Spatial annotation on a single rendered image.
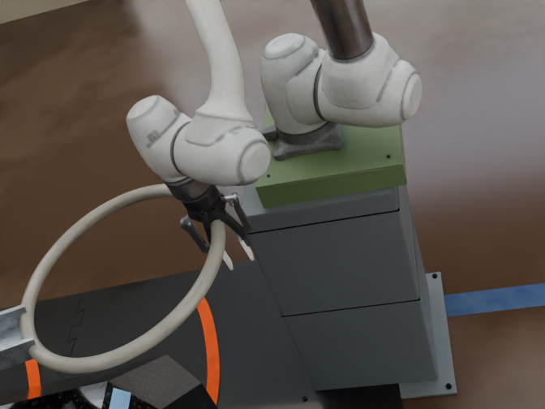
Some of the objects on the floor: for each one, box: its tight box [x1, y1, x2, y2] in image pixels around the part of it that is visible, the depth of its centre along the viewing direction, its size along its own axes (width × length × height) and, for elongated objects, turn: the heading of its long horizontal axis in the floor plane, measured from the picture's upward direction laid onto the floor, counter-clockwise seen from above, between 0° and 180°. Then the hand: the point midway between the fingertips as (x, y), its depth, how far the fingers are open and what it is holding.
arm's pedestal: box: [240, 127, 457, 402], centre depth 205 cm, size 50×50×80 cm
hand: (235, 251), depth 147 cm, fingers closed on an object, 4 cm apart
